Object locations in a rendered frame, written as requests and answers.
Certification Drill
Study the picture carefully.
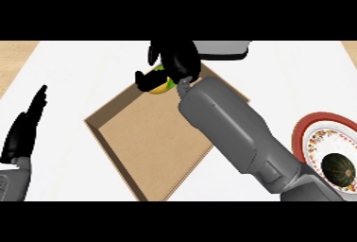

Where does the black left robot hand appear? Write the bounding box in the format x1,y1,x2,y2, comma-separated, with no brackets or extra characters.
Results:
0,84,48,164

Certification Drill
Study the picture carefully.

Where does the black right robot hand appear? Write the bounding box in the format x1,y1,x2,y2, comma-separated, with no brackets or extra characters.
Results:
134,41,202,92

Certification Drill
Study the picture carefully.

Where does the yellow lemon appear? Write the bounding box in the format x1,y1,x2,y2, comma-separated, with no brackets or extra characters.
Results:
147,65,177,95

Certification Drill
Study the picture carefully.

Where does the brown cardboard box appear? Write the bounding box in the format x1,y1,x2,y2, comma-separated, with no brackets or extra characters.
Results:
82,61,252,202

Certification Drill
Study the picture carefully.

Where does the red-rimmed patterned plate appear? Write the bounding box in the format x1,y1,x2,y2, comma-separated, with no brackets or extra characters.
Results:
292,111,357,201

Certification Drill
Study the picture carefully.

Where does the grey appliance with black base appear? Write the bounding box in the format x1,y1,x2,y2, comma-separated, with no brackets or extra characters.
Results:
191,41,252,61

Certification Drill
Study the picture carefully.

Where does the dark green squash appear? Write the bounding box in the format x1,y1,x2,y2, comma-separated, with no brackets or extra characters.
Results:
320,152,357,187

